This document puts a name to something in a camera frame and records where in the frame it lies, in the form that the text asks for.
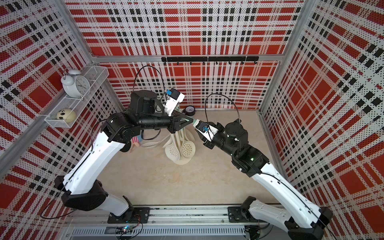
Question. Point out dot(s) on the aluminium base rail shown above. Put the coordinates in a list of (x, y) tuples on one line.
[(164, 221)]

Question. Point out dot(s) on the white wire shelf basket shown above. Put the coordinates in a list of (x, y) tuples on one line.
[(96, 76)]

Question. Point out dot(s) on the skimmer wooden handle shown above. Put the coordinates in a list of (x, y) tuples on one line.
[(171, 149), (153, 144)]

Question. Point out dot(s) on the white alarm clock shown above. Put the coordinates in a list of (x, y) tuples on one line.
[(75, 85)]

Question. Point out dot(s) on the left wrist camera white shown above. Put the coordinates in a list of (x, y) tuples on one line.
[(174, 97)]

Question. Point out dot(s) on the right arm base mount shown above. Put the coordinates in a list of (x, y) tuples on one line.
[(236, 215)]

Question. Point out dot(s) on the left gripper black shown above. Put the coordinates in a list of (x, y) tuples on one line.
[(176, 122)]

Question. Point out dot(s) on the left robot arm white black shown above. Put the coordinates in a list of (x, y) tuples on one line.
[(81, 188)]

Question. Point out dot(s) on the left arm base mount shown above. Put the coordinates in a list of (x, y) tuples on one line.
[(132, 215)]

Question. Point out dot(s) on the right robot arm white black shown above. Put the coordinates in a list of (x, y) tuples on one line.
[(299, 217)]

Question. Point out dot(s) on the cream utensil rack stand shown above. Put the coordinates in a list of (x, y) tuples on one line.
[(182, 161)]

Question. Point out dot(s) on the cream round face ball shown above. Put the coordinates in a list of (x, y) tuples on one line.
[(66, 115)]

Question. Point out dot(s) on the black wall hook rail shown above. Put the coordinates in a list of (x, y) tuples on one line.
[(229, 59)]

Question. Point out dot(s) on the small black alarm clock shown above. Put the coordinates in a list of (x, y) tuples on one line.
[(189, 111)]

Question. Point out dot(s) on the small doll black hat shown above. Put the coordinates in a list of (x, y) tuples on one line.
[(134, 142)]

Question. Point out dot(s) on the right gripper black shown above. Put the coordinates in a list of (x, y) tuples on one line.
[(209, 145)]

